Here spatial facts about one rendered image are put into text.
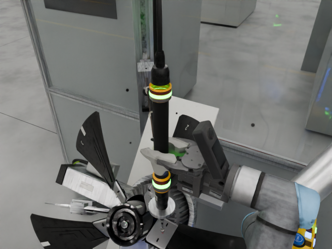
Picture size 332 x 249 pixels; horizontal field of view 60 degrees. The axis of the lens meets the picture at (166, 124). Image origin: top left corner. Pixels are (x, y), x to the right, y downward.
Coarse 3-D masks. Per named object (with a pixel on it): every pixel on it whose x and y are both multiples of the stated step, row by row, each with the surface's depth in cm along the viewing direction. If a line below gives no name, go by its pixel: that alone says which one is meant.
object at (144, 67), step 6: (144, 60) 122; (150, 60) 123; (138, 66) 119; (144, 66) 119; (150, 66) 119; (138, 72) 115; (144, 72) 116; (150, 72) 116; (138, 78) 117; (144, 78) 117; (150, 78) 117; (144, 84) 119
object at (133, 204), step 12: (120, 204) 82; (132, 204) 81; (144, 204) 86; (108, 216) 82; (120, 216) 81; (132, 216) 80; (144, 216) 80; (108, 228) 82; (120, 228) 82; (132, 228) 79; (144, 228) 79; (120, 240) 81; (132, 240) 79; (144, 240) 89
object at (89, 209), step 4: (48, 204) 108; (52, 204) 107; (56, 204) 106; (60, 204) 106; (64, 204) 105; (68, 204) 105; (84, 208) 101; (88, 208) 100; (92, 208) 100; (96, 208) 100; (100, 208) 99; (104, 208) 99; (92, 212) 100; (100, 212) 99; (104, 212) 98; (108, 212) 97
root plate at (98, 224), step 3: (105, 219) 86; (93, 222) 88; (96, 222) 87; (99, 222) 87; (102, 222) 87; (105, 222) 87; (96, 225) 88; (99, 225) 88; (105, 225) 88; (99, 228) 89; (102, 228) 89; (105, 228) 89; (102, 231) 91; (105, 231) 90; (105, 234) 92
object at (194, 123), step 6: (180, 120) 90; (186, 120) 87; (192, 120) 85; (180, 126) 89; (192, 126) 84; (174, 132) 90; (180, 132) 87; (186, 132) 85; (192, 132) 83; (186, 138) 84; (192, 138) 82; (174, 174) 80; (174, 180) 79
